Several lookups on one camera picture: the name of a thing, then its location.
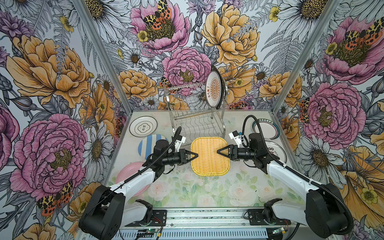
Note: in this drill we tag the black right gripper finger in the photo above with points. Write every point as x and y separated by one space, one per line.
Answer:
226 148
228 156

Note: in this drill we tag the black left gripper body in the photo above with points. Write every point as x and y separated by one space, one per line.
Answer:
175 158

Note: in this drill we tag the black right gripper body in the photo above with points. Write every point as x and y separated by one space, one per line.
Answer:
242 153

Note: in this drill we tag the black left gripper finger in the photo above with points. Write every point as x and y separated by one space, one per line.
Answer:
189 160
191 154

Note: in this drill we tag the yellow woven square tray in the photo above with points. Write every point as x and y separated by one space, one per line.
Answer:
209 163

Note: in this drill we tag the white plate with colored dots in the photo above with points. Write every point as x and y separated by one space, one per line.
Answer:
277 150

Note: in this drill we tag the green red rimmed white plate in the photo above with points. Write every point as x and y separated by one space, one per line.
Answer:
270 130

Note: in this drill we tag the orange sunburst white plate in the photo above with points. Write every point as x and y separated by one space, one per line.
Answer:
213 89

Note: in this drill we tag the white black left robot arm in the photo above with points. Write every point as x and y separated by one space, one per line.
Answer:
108 209

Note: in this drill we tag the blue white striped plate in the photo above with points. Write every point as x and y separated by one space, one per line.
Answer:
146 146

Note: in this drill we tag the white plate with black rings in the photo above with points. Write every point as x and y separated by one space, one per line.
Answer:
143 126

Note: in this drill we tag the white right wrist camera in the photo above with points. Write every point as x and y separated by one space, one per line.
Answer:
237 137

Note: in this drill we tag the steel wire dish rack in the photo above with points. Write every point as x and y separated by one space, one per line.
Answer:
188 109

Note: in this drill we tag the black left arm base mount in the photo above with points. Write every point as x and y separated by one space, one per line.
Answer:
143 214

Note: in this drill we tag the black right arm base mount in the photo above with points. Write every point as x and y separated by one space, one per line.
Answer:
265 216

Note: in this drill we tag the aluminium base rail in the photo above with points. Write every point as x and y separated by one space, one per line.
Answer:
215 224

